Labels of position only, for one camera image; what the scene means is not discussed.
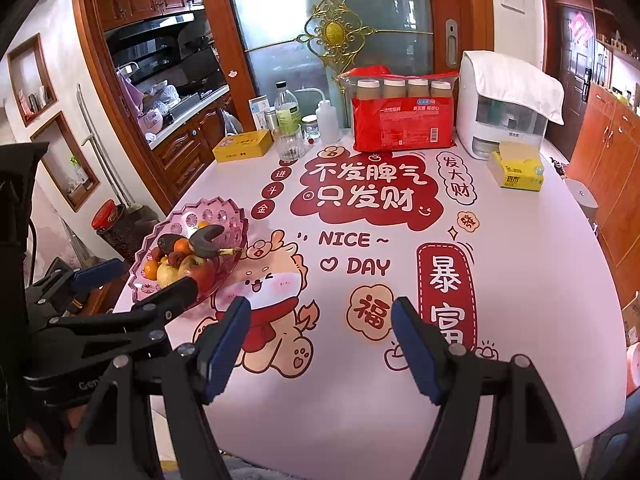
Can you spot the dark avocado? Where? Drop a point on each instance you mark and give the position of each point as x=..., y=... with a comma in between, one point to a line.
x=166, y=242

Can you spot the hanging clear plastic bag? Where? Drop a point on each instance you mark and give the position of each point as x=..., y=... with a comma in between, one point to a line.
x=230, y=125

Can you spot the red lidded dark jar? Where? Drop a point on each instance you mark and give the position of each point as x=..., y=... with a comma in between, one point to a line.
x=105, y=215

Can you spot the red door decoration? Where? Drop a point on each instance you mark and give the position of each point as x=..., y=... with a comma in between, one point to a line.
x=580, y=29

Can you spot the black range hood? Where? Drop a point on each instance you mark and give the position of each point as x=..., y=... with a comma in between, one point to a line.
x=150, y=27

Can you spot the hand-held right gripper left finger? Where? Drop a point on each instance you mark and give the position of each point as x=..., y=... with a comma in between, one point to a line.
x=227, y=350

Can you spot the yellow pear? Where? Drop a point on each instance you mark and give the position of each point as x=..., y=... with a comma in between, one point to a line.
x=167, y=274

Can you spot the white towel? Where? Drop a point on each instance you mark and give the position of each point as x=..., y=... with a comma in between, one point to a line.
x=520, y=85

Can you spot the clear bottle green label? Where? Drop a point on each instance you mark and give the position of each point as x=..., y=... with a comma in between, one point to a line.
x=287, y=115

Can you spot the blue white carton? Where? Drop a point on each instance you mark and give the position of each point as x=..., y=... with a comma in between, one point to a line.
x=257, y=110

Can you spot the frosted glass sliding door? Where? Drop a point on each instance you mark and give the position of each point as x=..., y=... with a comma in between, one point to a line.
x=270, y=10

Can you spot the wooden side cabinet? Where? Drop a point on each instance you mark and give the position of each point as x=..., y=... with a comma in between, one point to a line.
x=610, y=170

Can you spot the red yellow apple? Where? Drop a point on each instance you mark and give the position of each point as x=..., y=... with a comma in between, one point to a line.
x=200, y=270

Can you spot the wooden kitchen counter cabinet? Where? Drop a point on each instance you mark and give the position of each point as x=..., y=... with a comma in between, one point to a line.
x=185, y=150

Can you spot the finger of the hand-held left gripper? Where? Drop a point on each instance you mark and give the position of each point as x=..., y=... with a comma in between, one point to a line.
x=97, y=272
x=165, y=297

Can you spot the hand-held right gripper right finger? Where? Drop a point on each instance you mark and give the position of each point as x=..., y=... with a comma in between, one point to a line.
x=415, y=350

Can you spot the yellow tin box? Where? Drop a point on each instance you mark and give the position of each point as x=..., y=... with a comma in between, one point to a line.
x=242, y=146

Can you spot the white countertop appliance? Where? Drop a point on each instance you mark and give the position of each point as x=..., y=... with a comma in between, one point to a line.
x=475, y=110

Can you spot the brown entry door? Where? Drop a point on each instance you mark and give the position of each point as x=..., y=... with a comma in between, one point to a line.
x=570, y=90

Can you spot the white squeeze bottle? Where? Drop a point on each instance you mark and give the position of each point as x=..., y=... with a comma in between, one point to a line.
x=327, y=122

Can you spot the pink plastic bag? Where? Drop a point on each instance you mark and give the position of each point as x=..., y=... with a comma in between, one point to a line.
x=145, y=105

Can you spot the gold door ornament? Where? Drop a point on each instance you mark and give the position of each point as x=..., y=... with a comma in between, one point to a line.
x=332, y=32

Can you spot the wooden framed wall niche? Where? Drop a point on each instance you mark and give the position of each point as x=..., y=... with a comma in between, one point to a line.
x=20, y=65
x=50, y=150

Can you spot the small metal can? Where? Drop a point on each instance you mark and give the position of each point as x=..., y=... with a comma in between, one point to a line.
x=271, y=119

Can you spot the small glass jar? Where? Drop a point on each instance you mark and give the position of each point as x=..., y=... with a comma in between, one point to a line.
x=310, y=127

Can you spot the pink plastic fruit bowl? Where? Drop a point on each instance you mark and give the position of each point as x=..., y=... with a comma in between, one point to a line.
x=231, y=230

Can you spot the white round bin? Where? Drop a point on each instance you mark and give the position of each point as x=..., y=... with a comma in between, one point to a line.
x=582, y=200

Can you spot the small orange mandarin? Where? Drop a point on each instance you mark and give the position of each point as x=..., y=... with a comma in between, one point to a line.
x=181, y=246
x=150, y=270
x=202, y=225

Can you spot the wooden wall shelf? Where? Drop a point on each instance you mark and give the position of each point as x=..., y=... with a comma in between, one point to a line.
x=620, y=60

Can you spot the yellow tissue pack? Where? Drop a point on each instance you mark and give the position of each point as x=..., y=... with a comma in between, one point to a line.
x=520, y=175

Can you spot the white wall pipe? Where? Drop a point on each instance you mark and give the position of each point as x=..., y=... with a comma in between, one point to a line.
x=97, y=145

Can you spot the clear drinking glass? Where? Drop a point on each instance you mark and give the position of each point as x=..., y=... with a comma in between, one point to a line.
x=290, y=147

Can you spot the white wall switch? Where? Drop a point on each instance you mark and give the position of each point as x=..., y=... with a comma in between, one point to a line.
x=513, y=0

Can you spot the overripe dark banana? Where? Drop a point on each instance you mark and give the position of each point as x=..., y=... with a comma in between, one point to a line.
x=205, y=240

